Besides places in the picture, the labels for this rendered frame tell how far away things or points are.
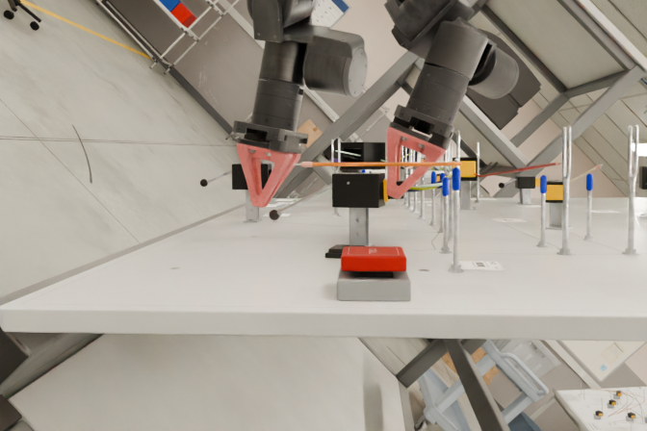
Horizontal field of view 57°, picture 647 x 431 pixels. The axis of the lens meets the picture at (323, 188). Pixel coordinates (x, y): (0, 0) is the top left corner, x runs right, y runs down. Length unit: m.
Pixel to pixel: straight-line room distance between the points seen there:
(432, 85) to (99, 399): 0.47
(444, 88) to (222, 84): 7.92
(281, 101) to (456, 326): 0.38
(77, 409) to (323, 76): 0.42
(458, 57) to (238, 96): 7.85
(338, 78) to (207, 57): 7.98
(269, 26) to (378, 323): 0.39
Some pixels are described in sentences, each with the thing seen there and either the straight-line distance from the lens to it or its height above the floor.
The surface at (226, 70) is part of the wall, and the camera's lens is 8.56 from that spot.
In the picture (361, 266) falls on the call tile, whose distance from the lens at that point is 0.46.
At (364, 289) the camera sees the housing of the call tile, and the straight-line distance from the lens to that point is 0.46.
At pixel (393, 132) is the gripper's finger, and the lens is 0.67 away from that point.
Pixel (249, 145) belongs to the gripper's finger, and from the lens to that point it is 0.72.
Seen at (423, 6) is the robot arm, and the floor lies 1.31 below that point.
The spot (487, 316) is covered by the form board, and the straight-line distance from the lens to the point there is 0.44.
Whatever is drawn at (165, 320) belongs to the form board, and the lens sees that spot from 0.46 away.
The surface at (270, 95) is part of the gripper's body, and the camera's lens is 0.72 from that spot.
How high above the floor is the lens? 1.14
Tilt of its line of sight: 5 degrees down
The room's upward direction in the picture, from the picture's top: 46 degrees clockwise
